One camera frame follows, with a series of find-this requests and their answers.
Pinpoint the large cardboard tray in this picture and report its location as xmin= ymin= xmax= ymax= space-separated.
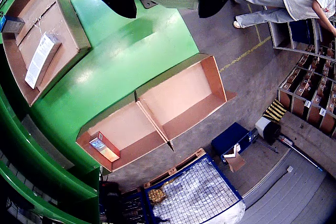
xmin=0 ymin=0 xmax=92 ymax=107

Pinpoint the long white text box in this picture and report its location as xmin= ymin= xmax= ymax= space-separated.
xmin=24 ymin=33 xmax=62 ymax=90

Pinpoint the blue W cube box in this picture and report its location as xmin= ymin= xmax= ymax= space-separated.
xmin=0 ymin=15 xmax=26 ymax=33

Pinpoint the grey rack with cardboard bins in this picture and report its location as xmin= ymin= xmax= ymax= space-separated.
xmin=277 ymin=42 xmax=336 ymax=141

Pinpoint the pink product box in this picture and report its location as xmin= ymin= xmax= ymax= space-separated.
xmin=89 ymin=131 xmax=121 ymax=163

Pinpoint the small open cardboard box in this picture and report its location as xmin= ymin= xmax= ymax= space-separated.
xmin=223 ymin=144 xmax=246 ymax=174

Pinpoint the grey empty shelf unit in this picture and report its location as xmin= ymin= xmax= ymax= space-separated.
xmin=256 ymin=0 xmax=336 ymax=57

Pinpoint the person in white shirt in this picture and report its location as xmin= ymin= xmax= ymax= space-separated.
xmin=232 ymin=0 xmax=336 ymax=36

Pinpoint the yellow black striped guard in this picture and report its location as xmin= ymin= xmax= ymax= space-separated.
xmin=263 ymin=99 xmax=288 ymax=124

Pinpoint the large blue plastic bin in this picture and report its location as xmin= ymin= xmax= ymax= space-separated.
xmin=211 ymin=122 xmax=259 ymax=158

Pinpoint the white and black machine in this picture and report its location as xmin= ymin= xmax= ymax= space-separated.
xmin=255 ymin=115 xmax=282 ymax=146

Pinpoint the wooden pallet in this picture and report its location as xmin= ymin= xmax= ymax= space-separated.
xmin=143 ymin=147 xmax=207 ymax=190

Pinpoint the green metal cabinet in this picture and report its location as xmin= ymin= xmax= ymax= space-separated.
xmin=0 ymin=58 xmax=102 ymax=224

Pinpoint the long thin pole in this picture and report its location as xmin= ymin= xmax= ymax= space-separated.
xmin=278 ymin=134 xmax=325 ymax=172

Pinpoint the blue crate with packets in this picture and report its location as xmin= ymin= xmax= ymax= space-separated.
xmin=143 ymin=153 xmax=246 ymax=224

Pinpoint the blue wire mesh crate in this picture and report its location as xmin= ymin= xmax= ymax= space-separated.
xmin=119 ymin=188 xmax=148 ymax=224

